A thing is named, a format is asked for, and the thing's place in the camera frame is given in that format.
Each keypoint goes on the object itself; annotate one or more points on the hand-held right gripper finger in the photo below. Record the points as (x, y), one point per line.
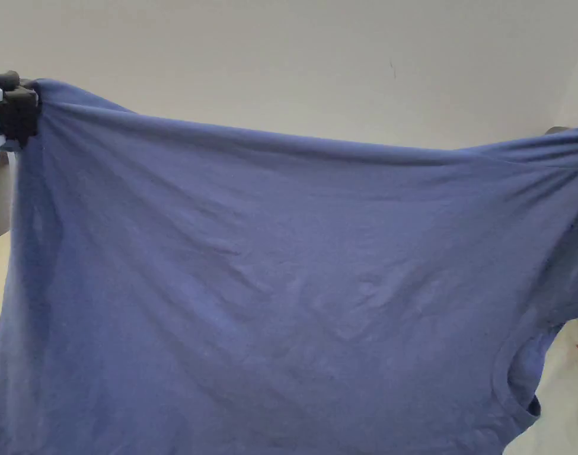
(556, 130)

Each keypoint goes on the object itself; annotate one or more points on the dark blue shirt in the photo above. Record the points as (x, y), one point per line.
(279, 265)

